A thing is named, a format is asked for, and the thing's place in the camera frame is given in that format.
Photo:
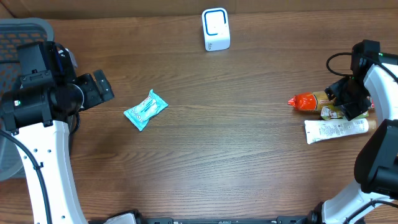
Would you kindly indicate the grey plastic basket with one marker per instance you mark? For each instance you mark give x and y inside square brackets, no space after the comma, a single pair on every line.
[16,32]

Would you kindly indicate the green snack packet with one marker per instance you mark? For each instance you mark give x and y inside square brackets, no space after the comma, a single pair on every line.
[330,112]

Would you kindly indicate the orange spaghetti packet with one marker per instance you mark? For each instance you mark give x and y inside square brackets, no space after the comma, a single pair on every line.
[312,102]

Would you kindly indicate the white barcode scanner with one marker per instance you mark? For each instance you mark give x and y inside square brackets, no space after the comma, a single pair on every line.
[216,30]

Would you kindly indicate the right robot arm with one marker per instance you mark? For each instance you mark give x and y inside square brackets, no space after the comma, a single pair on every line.
[375,170]

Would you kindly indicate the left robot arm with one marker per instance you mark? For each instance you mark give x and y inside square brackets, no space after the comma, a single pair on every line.
[36,121]

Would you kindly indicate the teal wet wipes packet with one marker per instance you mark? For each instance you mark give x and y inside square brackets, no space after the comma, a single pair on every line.
[140,114]

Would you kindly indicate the white cream tube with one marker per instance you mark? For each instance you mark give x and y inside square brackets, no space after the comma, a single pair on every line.
[317,130]

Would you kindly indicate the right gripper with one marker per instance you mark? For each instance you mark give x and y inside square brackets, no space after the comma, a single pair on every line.
[352,111]

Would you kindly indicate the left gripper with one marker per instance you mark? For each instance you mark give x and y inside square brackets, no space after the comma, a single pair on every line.
[89,82]

